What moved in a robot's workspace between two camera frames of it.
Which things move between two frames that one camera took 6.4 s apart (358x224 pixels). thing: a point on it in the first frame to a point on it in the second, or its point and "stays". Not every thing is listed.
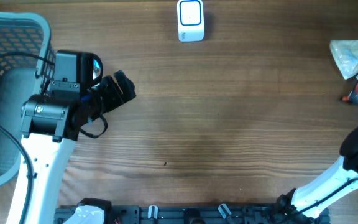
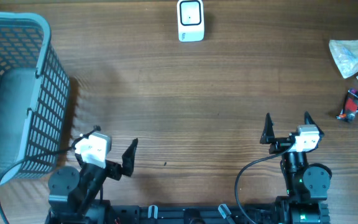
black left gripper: x=115 y=97 to x=115 y=169
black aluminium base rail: x=186 y=214 stays
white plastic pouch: x=349 y=54 stays
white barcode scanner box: x=190 y=20 stays
